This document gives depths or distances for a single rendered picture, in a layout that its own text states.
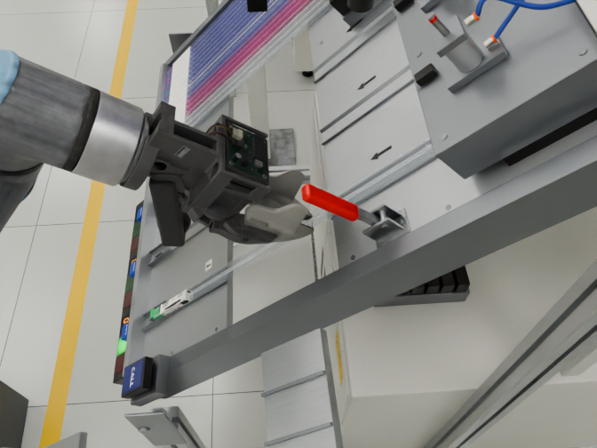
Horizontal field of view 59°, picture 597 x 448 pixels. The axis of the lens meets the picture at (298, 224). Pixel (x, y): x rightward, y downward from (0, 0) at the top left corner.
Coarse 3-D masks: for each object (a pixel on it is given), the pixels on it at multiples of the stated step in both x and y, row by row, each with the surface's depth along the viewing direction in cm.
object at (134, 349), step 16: (160, 80) 107; (160, 96) 104; (144, 208) 89; (144, 224) 86; (144, 240) 85; (144, 256) 84; (144, 272) 82; (144, 288) 81; (144, 304) 79; (144, 320) 78; (128, 336) 76; (144, 336) 77; (128, 352) 74
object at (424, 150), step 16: (400, 160) 51; (416, 160) 50; (368, 176) 54; (384, 176) 52; (352, 192) 55; (368, 192) 54; (320, 208) 57; (304, 224) 58; (240, 256) 65; (256, 256) 63; (224, 272) 66; (192, 288) 70; (208, 288) 69
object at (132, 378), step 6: (132, 366) 67; (138, 366) 66; (126, 372) 68; (132, 372) 66; (138, 372) 66; (126, 378) 67; (132, 378) 66; (138, 378) 65; (126, 384) 66; (132, 384) 65; (138, 384) 64; (126, 390) 66
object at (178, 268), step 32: (192, 224) 79; (160, 256) 81; (192, 256) 76; (224, 256) 70; (160, 288) 79; (224, 288) 67; (160, 320) 75; (192, 320) 70; (224, 320) 64; (160, 352) 72
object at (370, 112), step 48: (384, 0) 65; (336, 48) 69; (384, 48) 62; (336, 96) 65; (384, 96) 59; (336, 144) 62; (384, 144) 56; (576, 144) 40; (336, 192) 58; (384, 192) 53; (432, 192) 49; (480, 192) 45; (336, 240) 55
